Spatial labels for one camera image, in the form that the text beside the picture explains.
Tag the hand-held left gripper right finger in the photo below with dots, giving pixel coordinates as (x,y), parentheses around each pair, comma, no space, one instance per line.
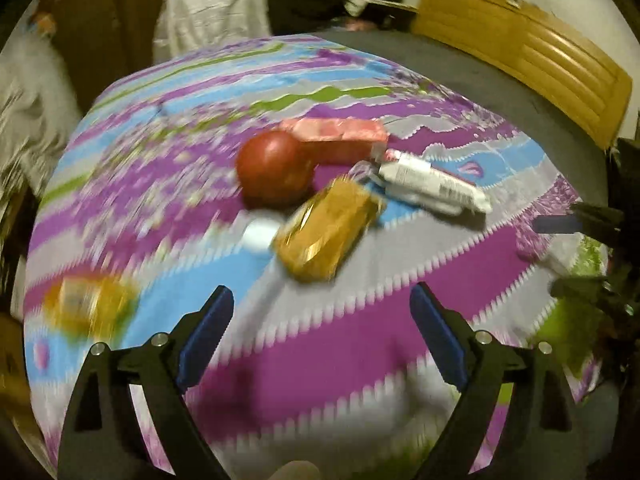
(440,335)

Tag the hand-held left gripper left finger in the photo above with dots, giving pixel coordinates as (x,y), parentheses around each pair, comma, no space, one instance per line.
(205,340)

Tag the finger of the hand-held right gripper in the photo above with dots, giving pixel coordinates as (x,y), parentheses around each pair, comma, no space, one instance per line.
(580,287)
(555,223)

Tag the brown snack packet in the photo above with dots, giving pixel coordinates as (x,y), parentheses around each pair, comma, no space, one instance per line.
(325,230)

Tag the floral striped blanket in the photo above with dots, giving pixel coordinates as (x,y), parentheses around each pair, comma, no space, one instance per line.
(350,340)

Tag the small white container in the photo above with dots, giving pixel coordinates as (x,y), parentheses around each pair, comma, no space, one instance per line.
(261,235)

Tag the yellow snack wrapper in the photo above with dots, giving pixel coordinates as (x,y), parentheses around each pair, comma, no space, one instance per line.
(87,305)

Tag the white tube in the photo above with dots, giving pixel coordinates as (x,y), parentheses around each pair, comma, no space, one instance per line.
(435,182)

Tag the dark grey bed sheet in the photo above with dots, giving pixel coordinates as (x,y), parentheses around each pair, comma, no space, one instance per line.
(475,85)

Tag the wooden headboard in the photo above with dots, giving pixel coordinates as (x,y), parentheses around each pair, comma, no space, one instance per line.
(540,55)

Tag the red apple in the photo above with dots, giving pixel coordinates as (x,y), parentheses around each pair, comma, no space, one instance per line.
(275,167)

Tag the pink packet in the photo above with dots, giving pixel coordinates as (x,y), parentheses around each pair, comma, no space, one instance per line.
(340,135)

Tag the open cardboard box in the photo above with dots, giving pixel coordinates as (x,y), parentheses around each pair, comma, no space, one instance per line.
(385,5)

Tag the colourful plastic bag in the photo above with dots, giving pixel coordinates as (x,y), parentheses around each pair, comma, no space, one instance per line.
(361,23)

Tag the grey striped cloth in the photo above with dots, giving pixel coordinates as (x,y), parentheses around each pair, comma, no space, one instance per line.
(30,105)

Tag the white cloth on chair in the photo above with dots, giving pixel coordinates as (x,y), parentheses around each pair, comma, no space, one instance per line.
(215,15)

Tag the black clothing pile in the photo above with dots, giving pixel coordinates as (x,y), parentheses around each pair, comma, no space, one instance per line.
(310,0)

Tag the brown wooden door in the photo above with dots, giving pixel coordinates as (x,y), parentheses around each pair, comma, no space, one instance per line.
(100,25)

